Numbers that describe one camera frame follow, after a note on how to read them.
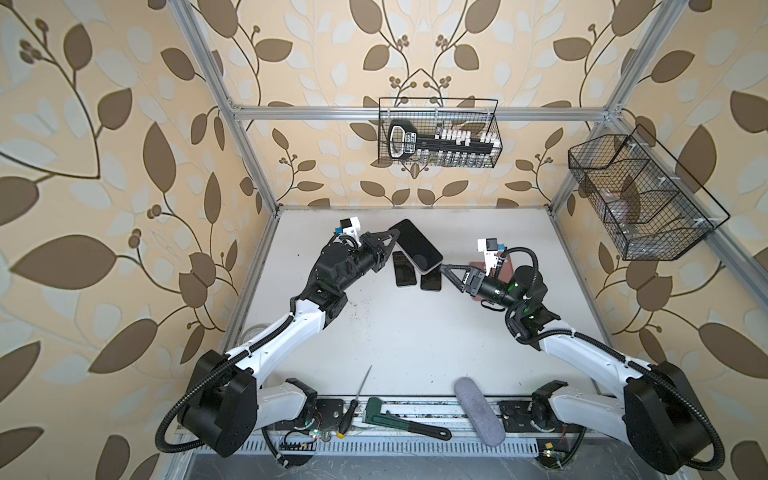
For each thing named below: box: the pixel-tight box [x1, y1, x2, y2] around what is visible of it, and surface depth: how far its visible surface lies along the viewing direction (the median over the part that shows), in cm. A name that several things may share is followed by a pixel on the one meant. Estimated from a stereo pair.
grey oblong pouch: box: [454, 377, 506, 447], surface depth 74 cm
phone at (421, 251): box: [389, 219, 443, 275], surface depth 74 cm
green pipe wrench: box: [362, 397, 453, 441], surface depth 75 cm
